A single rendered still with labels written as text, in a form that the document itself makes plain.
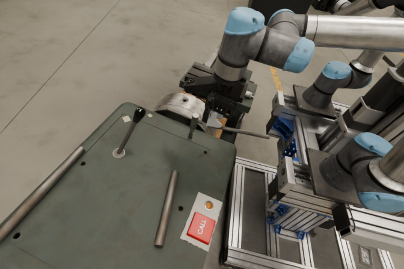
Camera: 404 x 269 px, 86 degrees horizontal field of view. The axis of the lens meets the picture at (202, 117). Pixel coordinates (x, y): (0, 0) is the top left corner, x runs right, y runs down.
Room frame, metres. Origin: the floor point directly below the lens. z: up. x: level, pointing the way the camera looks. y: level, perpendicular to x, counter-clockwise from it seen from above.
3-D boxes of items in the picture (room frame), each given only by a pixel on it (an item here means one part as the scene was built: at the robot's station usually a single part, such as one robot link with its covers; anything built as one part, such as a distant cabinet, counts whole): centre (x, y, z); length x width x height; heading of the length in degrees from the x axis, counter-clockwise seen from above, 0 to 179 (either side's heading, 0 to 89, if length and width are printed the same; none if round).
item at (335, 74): (1.07, -0.61, 1.33); 0.13 x 0.12 x 0.14; 112
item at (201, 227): (0.20, -0.07, 1.26); 0.06 x 0.06 x 0.02; 81
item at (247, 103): (1.33, -0.07, 0.90); 0.53 x 0.30 x 0.06; 81
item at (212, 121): (0.46, -0.03, 1.39); 0.06 x 0.03 x 0.09; 81
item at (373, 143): (0.57, -0.60, 1.33); 0.13 x 0.12 x 0.14; 176
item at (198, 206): (0.23, -0.07, 1.23); 0.13 x 0.08 x 0.06; 171
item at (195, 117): (0.49, 0.02, 1.31); 0.02 x 0.02 x 0.12
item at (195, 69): (1.28, -0.04, 0.95); 0.43 x 0.18 x 0.04; 81
